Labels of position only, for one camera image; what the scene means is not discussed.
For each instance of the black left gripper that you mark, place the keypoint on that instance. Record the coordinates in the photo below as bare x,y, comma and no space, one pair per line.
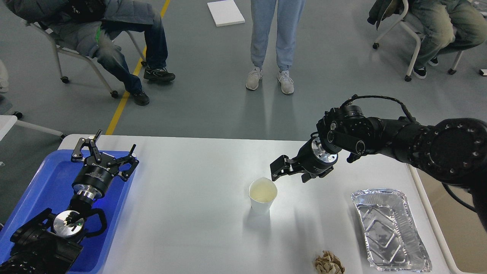
99,169

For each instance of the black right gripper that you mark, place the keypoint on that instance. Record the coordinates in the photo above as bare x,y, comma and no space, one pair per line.
312,158

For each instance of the white paper cup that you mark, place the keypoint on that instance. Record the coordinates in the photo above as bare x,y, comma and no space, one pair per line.
262,193

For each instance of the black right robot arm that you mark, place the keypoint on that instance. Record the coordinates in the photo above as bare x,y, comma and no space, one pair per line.
454,151

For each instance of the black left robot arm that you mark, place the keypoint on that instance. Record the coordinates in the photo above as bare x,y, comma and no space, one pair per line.
66,220

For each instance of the blue plastic tray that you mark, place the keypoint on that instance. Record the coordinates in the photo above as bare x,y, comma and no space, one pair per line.
51,187

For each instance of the crumpled brown paper ball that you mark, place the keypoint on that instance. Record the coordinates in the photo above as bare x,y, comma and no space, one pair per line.
329,263

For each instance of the aluminium foil tray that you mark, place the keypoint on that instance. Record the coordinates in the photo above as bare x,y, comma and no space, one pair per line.
392,241

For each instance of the seated person in grey jacket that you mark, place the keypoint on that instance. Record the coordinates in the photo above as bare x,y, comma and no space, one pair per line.
89,26

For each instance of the white flat board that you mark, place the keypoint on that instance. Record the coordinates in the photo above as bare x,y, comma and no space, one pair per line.
225,12

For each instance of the beige plastic bin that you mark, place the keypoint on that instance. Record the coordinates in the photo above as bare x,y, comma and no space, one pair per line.
459,233

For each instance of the white chair right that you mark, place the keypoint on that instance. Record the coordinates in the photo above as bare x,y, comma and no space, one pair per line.
383,9

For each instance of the seated person in green trousers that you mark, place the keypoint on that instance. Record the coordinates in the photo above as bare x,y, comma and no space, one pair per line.
449,26

